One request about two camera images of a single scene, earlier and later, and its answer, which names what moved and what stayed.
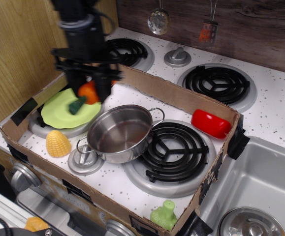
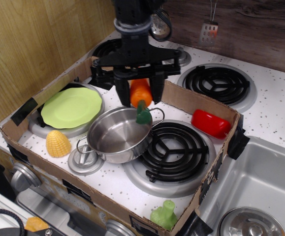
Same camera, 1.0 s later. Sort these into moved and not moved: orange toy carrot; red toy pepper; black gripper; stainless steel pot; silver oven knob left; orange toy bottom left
Moved: black gripper; orange toy carrot
Not moved: red toy pepper; stainless steel pot; silver oven knob left; orange toy bottom left
